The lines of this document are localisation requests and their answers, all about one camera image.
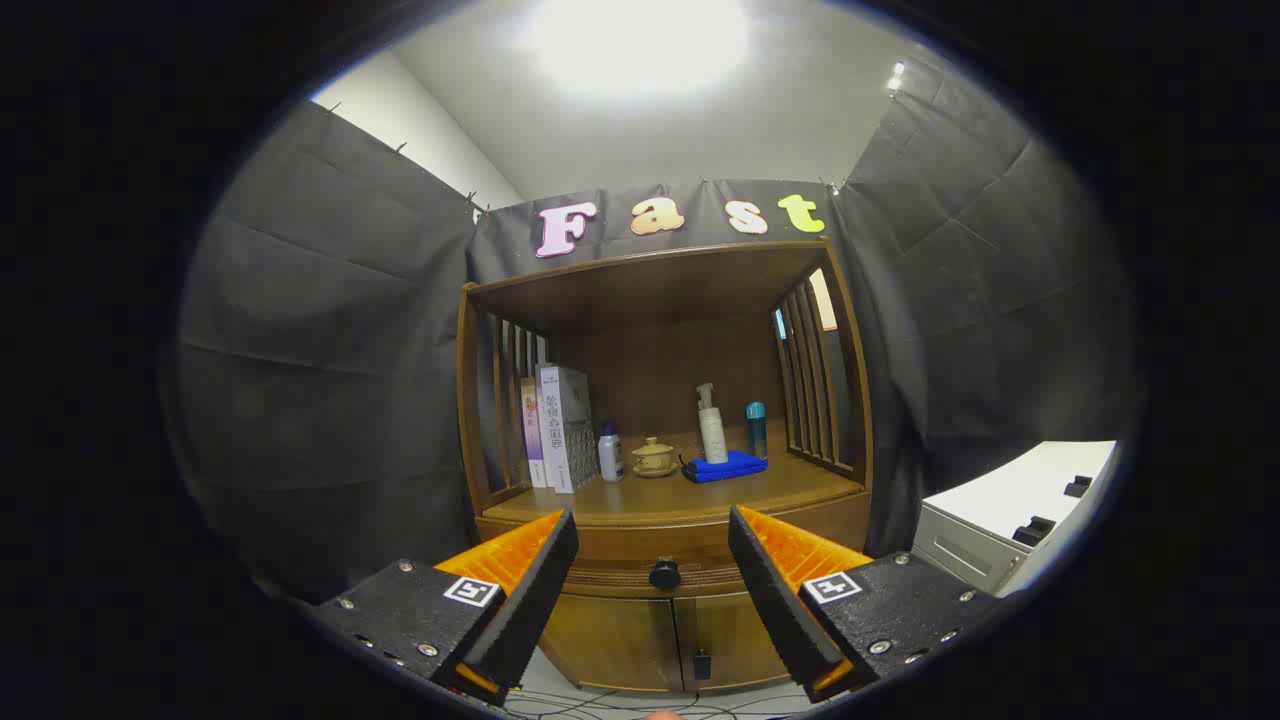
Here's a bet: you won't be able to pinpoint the white grey printer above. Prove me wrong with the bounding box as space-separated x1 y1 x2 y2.
912 440 1121 599

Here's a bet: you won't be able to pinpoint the wooden drawer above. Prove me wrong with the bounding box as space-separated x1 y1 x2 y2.
476 490 873 599

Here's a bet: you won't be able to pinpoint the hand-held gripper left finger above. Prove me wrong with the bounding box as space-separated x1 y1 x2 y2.
315 508 580 707

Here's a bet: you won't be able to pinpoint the yellow lidded teacup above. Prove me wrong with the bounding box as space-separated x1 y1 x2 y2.
632 436 679 479

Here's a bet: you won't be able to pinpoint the wooden cabinet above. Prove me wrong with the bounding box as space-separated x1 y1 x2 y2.
457 238 874 695

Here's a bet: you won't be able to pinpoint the black floor cables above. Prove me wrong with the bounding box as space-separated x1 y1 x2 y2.
500 690 811 720

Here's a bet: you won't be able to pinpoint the folded blue cloth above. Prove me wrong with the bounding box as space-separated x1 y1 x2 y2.
681 450 769 484

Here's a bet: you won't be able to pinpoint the black backdrop cloth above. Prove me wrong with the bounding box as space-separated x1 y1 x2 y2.
175 50 1141 601

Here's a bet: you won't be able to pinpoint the wooden cabinet door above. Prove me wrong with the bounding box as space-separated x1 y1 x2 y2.
672 590 791 691
540 592 684 693

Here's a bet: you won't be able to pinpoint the wooden countertop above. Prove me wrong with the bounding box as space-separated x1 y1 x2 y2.
483 420 866 526

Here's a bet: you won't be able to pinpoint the thick white book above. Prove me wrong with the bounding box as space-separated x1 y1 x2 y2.
537 364 599 495

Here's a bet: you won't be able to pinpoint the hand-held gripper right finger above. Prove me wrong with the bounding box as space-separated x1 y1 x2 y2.
728 505 1001 703

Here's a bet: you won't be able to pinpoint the white pump bottle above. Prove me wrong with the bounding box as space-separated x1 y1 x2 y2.
696 382 729 465

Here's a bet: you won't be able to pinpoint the thin purple book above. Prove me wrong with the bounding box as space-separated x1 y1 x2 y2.
519 377 549 489

